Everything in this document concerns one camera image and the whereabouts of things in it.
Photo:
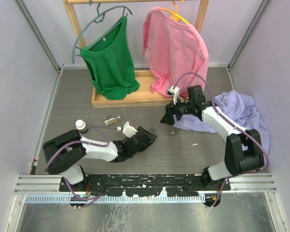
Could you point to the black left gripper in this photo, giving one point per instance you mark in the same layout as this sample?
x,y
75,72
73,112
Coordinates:
x,y
151,137

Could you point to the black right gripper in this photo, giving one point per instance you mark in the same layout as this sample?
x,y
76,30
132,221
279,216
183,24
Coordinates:
x,y
171,109

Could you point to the white capped pill bottle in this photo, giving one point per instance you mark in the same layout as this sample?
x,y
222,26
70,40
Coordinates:
x,y
81,126

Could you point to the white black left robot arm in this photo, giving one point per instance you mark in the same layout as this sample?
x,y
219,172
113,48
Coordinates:
x,y
63,152

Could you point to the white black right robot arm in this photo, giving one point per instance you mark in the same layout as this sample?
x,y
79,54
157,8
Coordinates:
x,y
243,150

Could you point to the wooden clothes rack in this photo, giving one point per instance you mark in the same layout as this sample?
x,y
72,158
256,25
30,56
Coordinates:
x,y
143,96

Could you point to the clear bottle of yellow capsules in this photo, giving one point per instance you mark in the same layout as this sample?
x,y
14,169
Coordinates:
x,y
111,120

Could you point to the pink t-shirt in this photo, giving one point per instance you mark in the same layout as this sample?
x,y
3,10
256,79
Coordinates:
x,y
176,53

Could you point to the lavender crumpled cloth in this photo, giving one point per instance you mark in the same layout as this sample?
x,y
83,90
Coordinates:
x,y
240,108

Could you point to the green t-shirt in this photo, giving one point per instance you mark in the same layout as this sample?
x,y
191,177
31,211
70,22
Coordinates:
x,y
110,64

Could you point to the yellow clothes hanger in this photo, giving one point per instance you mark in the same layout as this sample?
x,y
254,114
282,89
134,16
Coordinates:
x,y
174,13

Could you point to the grey-blue clothes hanger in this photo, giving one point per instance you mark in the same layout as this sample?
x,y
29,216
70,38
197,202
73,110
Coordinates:
x,y
99,25

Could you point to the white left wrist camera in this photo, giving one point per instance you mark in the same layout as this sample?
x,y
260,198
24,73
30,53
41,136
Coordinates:
x,y
128,130

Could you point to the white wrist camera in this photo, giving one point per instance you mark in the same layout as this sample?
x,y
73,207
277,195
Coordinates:
x,y
174,92
128,130

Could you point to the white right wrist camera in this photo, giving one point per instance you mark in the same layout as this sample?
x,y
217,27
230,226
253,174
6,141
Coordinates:
x,y
174,92

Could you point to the white slotted cable duct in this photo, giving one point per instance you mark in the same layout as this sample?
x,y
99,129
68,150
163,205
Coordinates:
x,y
69,198

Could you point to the aluminium frame rail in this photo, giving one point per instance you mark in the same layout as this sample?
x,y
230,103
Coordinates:
x,y
44,184

